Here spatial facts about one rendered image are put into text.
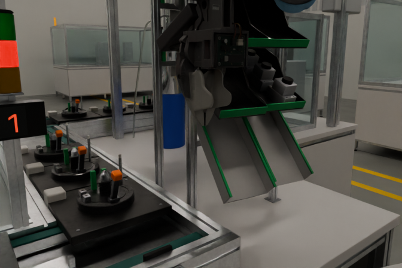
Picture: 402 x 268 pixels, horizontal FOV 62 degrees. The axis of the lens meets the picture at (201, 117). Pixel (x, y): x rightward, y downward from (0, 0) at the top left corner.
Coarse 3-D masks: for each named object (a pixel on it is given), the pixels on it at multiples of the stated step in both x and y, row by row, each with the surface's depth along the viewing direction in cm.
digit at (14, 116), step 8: (0, 112) 64; (8, 112) 65; (16, 112) 65; (24, 112) 66; (0, 120) 64; (8, 120) 65; (16, 120) 66; (24, 120) 66; (0, 128) 64; (8, 128) 65; (16, 128) 66; (24, 128) 67; (0, 136) 64; (8, 136) 65
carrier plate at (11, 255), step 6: (0, 234) 69; (6, 234) 69; (0, 240) 67; (6, 240) 67; (0, 246) 65; (6, 246) 65; (12, 246) 65; (0, 252) 63; (6, 252) 63; (12, 252) 63; (0, 258) 61; (6, 258) 61; (12, 258) 61; (0, 264) 59; (6, 264) 59; (12, 264) 59; (18, 264) 59
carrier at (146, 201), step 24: (120, 168) 88; (48, 192) 84; (72, 192) 89; (96, 192) 84; (120, 192) 84; (144, 192) 89; (72, 216) 76; (96, 216) 76; (120, 216) 76; (144, 216) 77; (72, 240) 68
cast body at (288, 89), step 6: (276, 78) 88; (282, 78) 87; (288, 78) 87; (276, 84) 88; (282, 84) 86; (288, 84) 86; (294, 84) 87; (270, 90) 90; (276, 90) 88; (282, 90) 86; (288, 90) 87; (294, 90) 88; (270, 96) 90; (276, 96) 88; (282, 96) 87; (288, 96) 87; (294, 96) 88; (276, 102) 89; (282, 102) 87
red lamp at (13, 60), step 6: (0, 42) 62; (6, 42) 63; (12, 42) 64; (0, 48) 62; (6, 48) 63; (12, 48) 64; (0, 54) 62; (6, 54) 63; (12, 54) 64; (0, 60) 63; (6, 60) 63; (12, 60) 64; (18, 60) 66; (0, 66) 63; (6, 66) 63; (12, 66) 64
